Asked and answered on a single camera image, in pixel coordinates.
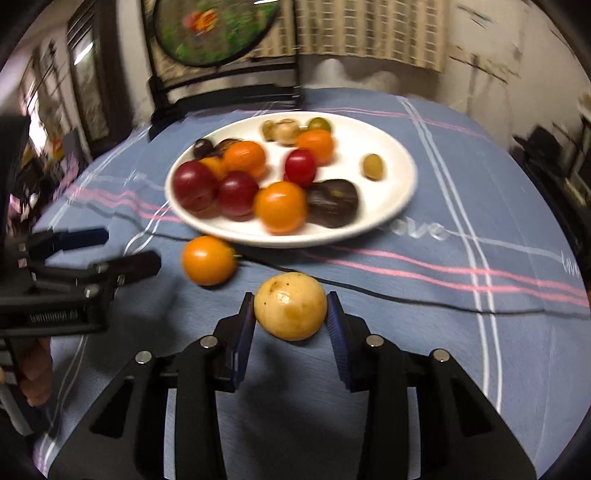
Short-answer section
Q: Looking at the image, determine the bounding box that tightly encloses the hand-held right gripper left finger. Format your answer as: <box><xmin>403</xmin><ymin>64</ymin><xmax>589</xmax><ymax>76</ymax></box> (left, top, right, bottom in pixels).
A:
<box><xmin>48</xmin><ymin>292</ymin><xmax>256</xmax><ymax>480</ymax></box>

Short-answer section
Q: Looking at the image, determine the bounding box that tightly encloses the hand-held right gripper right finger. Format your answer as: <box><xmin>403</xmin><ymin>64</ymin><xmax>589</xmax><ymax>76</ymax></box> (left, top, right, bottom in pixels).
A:
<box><xmin>325</xmin><ymin>291</ymin><xmax>539</xmax><ymax>480</ymax></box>

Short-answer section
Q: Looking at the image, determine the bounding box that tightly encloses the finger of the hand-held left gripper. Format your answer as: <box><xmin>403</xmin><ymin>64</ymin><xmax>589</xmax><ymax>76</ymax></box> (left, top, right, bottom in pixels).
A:
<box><xmin>32</xmin><ymin>251</ymin><xmax>162</xmax><ymax>297</ymax></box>
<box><xmin>18</xmin><ymin>227</ymin><xmax>110</xmax><ymax>264</ymax></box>

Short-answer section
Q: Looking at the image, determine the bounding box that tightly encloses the yellow passion fruit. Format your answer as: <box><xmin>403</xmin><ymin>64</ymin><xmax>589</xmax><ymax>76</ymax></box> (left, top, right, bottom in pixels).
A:
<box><xmin>254</xmin><ymin>272</ymin><xmax>328</xmax><ymax>342</ymax></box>

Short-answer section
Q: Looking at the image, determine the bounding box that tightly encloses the large red tomato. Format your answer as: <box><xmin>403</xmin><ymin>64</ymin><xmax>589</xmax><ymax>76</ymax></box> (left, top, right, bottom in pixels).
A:
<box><xmin>172</xmin><ymin>161</ymin><xmax>219</xmax><ymax>212</ymax></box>

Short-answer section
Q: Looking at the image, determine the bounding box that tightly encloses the large orange tomato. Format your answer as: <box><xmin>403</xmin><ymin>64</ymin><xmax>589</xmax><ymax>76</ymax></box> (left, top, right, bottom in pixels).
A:
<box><xmin>253</xmin><ymin>181</ymin><xmax>308</xmax><ymax>234</ymax></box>

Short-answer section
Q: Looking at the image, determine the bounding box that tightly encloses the large dark purple tomato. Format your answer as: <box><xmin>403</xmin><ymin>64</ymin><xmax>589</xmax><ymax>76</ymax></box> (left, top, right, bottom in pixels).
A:
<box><xmin>306</xmin><ymin>179</ymin><xmax>360</xmax><ymax>229</ymax></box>

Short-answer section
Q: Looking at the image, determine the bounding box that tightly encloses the white oval plate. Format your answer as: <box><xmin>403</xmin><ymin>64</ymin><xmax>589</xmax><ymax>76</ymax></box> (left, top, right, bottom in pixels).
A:
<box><xmin>165</xmin><ymin>111</ymin><xmax>419</xmax><ymax>249</ymax></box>

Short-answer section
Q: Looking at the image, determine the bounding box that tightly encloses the red cherry tomato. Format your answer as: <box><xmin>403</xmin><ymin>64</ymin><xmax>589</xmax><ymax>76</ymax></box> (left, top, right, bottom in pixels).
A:
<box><xmin>284</xmin><ymin>148</ymin><xmax>318</xmax><ymax>186</ymax></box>

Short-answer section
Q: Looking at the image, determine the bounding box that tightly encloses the person's left hand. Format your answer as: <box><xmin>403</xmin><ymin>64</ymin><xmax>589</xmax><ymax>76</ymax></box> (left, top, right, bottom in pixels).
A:
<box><xmin>21</xmin><ymin>338</ymin><xmax>54</xmax><ymax>408</ymax></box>

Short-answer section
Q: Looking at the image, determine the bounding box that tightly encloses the blue striped tablecloth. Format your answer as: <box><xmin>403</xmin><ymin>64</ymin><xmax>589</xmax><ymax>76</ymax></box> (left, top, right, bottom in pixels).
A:
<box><xmin>28</xmin><ymin>88</ymin><xmax>591</xmax><ymax>480</ymax></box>

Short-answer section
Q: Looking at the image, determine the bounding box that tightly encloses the dark framed picture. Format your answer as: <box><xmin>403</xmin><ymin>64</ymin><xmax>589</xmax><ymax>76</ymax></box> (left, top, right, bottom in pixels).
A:
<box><xmin>67</xmin><ymin>9</ymin><xmax>112</xmax><ymax>148</ymax></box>

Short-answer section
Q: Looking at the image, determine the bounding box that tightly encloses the round painted screen black stand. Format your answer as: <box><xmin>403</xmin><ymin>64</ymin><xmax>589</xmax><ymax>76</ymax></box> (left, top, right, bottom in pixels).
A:
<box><xmin>147</xmin><ymin>0</ymin><xmax>305</xmax><ymax>125</ymax></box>

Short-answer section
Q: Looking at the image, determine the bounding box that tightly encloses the black metal rack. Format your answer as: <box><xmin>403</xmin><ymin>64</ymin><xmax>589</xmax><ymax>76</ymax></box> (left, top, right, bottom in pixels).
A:
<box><xmin>510</xmin><ymin>92</ymin><xmax>591</xmax><ymax>208</ymax></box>

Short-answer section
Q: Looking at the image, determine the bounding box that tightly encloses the beige checked curtain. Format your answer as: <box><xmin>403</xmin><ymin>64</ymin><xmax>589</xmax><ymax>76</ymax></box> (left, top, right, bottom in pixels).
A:
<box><xmin>152</xmin><ymin>0</ymin><xmax>446</xmax><ymax>75</ymax></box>

